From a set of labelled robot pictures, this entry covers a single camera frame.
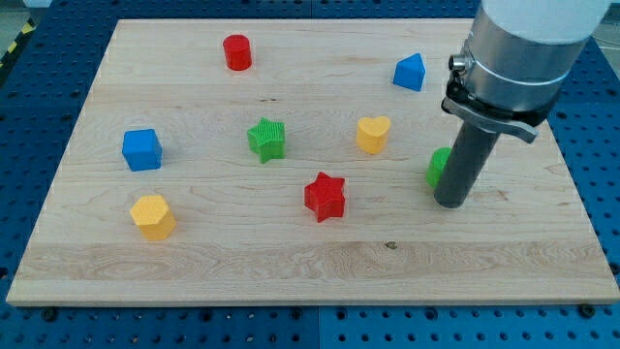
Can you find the yellow heart block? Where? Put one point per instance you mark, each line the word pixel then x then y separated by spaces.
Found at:
pixel 372 133

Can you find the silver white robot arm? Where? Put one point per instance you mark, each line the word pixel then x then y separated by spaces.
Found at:
pixel 509 72

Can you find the blue triangle block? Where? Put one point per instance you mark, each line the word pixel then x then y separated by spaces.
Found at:
pixel 410 72

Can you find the red star block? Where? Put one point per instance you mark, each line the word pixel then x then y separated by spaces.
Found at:
pixel 325 196

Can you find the green star block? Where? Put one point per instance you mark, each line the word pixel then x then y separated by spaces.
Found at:
pixel 268 139

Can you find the light wooden board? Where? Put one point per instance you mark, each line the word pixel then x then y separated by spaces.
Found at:
pixel 243 235

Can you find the green cylinder block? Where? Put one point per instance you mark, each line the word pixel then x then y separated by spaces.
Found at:
pixel 436 165

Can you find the red cylinder block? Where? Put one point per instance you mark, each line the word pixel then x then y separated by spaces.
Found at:
pixel 238 54

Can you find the yellow hexagon block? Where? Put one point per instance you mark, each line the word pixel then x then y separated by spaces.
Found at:
pixel 153 217

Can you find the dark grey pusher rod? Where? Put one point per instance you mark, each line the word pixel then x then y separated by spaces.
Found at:
pixel 467 157

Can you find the blue cube block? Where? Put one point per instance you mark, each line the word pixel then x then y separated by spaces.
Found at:
pixel 142 150

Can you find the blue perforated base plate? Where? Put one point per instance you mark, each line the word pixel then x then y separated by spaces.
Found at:
pixel 40 102

